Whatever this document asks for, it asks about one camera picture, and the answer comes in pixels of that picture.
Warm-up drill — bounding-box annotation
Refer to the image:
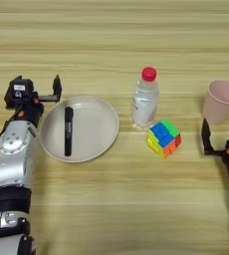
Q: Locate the pink plastic cup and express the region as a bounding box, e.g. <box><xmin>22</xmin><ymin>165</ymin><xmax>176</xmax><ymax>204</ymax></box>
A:
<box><xmin>201</xmin><ymin>79</ymin><xmax>229</xmax><ymax>127</ymax></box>

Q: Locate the clear red-capped water bottle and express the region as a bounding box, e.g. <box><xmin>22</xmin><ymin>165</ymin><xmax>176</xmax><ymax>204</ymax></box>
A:
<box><xmin>131</xmin><ymin>66</ymin><xmax>160</xmax><ymax>129</ymax></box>

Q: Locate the round beige plate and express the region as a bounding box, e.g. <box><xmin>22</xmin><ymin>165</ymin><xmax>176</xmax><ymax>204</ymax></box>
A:
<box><xmin>39</xmin><ymin>96</ymin><xmax>120</xmax><ymax>164</ymax></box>

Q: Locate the black marker pen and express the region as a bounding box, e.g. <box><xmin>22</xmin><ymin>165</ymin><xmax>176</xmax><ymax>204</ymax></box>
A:
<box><xmin>64</xmin><ymin>106</ymin><xmax>75</xmax><ymax>157</ymax></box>

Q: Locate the multicoloured puzzle cube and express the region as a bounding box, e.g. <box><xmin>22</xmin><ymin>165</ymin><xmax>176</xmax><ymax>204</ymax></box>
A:
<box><xmin>145</xmin><ymin>119</ymin><xmax>183</xmax><ymax>159</ymax></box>

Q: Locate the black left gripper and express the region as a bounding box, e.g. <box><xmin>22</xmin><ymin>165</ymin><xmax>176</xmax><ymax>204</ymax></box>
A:
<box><xmin>12</xmin><ymin>74</ymin><xmax>63</xmax><ymax>128</ymax></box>

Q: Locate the left gripper white-labelled black box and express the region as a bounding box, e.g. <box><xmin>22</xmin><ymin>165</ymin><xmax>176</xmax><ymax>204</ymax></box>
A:
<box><xmin>5</xmin><ymin>79</ymin><xmax>35</xmax><ymax>109</ymax></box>

